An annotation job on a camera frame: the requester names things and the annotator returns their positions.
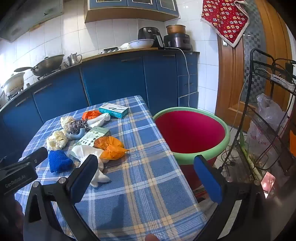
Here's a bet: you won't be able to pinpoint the red printed quilt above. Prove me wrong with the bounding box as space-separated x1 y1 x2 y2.
201 0 250 48

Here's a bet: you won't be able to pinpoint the black white patterned wrapper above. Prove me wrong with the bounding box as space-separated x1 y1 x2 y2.
67 119 89 135

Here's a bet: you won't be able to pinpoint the blue knitted cloth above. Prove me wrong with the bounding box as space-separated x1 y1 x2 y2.
48 150 73 173

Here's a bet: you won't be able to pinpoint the gas stove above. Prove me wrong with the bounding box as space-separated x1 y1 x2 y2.
6 67 70 100

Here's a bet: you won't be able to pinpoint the steel wok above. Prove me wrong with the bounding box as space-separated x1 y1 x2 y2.
14 54 65 77

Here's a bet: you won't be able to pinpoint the black air fryer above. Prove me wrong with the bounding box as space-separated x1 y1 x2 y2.
137 27 165 49

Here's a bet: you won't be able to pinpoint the teal white carton box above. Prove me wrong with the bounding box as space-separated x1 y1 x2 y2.
99 102 129 119

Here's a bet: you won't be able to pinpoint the green onions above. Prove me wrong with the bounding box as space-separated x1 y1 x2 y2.
239 132 264 183

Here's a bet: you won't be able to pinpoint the small orange plastic bag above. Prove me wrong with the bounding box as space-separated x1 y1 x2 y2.
82 110 100 121

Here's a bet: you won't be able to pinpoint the clear plastic bag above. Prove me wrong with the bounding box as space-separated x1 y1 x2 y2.
256 93 288 130

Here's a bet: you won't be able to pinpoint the steel kettle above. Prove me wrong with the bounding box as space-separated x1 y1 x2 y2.
63 53 82 67

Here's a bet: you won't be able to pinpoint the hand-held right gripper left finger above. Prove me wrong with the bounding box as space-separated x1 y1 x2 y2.
24 154 100 241

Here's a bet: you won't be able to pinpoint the blue kitchen base cabinets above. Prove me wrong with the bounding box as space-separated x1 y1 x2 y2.
0 51 200 160

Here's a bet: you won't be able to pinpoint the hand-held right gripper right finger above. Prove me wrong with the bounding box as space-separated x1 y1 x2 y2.
194 155 270 241

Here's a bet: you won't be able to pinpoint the green white carton box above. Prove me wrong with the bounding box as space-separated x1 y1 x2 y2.
74 126 111 147

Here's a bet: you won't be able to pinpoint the red basin with green rim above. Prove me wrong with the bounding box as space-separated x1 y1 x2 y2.
153 107 231 193

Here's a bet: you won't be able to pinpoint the wooden door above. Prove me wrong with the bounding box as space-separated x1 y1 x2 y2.
215 0 292 130

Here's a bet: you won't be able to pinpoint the white cloth front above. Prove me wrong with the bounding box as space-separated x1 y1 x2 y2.
71 146 111 188

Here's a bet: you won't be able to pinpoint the pink rectangular object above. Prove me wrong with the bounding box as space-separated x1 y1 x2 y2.
260 171 277 193

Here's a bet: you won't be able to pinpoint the white bowl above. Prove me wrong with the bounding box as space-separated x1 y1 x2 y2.
128 39 154 49

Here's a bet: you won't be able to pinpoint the black wire rack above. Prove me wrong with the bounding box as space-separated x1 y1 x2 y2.
222 48 296 183

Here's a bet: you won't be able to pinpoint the white clay pot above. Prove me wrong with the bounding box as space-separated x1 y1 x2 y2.
1 72 25 96

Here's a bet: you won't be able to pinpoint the grey range hood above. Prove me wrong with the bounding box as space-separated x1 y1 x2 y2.
0 0 64 42

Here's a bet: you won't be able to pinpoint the white cloth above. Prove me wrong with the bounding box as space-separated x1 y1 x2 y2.
71 146 111 188
87 113 111 128

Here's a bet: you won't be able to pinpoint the white power cable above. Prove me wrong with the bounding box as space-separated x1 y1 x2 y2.
172 47 190 108

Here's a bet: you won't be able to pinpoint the cream paper ball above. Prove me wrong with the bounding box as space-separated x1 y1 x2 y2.
46 130 68 151
60 116 76 130

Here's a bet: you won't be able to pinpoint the dark rice cooker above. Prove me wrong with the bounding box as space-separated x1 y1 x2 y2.
164 33 192 51

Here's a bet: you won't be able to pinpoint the light blue curved plastic piece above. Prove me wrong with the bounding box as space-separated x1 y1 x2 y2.
67 128 86 141

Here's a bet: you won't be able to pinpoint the blue wall cabinet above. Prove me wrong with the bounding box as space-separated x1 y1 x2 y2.
84 0 180 23

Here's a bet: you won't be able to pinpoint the large orange plastic bag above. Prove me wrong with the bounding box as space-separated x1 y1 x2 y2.
94 136 130 161

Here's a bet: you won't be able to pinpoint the blue plaid tablecloth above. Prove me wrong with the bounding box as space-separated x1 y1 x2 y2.
15 95 208 241

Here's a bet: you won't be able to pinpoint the brown inner cooking pot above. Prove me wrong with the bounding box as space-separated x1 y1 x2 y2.
166 24 186 35

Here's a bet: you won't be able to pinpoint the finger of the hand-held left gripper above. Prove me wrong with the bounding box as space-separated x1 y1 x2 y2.
17 146 48 168

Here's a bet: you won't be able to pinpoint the white printed plastic bag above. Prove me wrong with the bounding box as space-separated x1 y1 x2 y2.
245 120 289 172

